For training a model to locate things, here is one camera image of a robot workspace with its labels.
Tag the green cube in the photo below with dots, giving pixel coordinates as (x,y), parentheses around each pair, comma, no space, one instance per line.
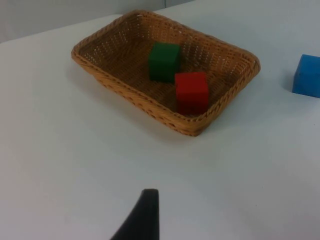
(163,62)

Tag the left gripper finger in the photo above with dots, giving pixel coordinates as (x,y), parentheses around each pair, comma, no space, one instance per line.
(145,217)

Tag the light brown wicker basket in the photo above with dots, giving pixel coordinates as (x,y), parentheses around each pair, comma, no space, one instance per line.
(117,52)

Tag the blue cube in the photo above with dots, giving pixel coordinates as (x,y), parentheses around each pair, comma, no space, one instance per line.
(307,76)

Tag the red cube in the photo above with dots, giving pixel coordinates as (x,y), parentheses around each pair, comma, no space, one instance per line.
(191,92)

